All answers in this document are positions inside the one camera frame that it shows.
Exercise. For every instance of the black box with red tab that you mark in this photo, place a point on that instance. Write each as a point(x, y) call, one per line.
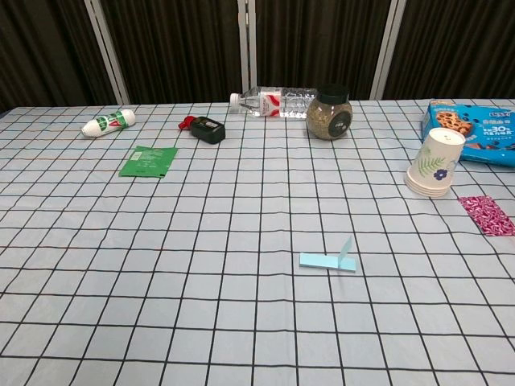
point(208, 130)

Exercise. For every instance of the light blue checkered tablecloth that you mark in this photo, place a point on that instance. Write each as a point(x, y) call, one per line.
point(201, 261)

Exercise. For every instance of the clear plastic water bottle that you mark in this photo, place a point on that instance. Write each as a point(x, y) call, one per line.
point(277, 102)

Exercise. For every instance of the glass jar black lid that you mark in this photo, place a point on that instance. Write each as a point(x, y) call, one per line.
point(330, 118)

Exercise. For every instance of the green foil packet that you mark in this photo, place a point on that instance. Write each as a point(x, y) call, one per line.
point(149, 161)

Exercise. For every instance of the dark pleated curtain panel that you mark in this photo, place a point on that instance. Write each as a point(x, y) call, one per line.
point(318, 40)
point(458, 48)
point(44, 48)
point(177, 48)

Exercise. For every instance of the white bottle green label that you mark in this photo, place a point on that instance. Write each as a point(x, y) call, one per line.
point(108, 123)

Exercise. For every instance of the floral paper cup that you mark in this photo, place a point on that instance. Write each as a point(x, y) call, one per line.
point(426, 191)
point(427, 188)
point(425, 195)
point(436, 154)

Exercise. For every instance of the pink patterned packet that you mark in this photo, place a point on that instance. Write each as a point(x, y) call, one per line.
point(487, 215)

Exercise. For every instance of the blue cookie box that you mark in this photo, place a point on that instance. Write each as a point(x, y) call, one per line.
point(483, 128)

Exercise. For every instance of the white screen frame post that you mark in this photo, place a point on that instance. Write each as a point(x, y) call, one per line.
point(247, 44)
point(108, 52)
point(388, 48)

